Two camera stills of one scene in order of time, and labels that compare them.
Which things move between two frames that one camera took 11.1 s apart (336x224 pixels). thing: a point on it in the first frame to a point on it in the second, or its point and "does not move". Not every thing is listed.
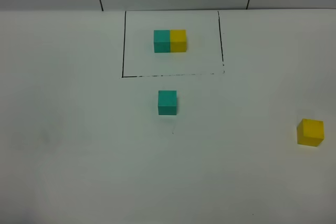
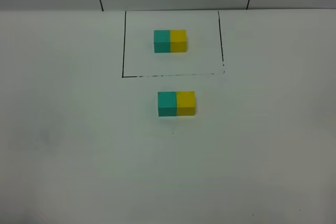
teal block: x=167 y=102 does not move
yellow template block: x=178 y=40 does not move
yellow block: x=310 y=132 to x=185 y=103
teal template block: x=161 y=41 does not move
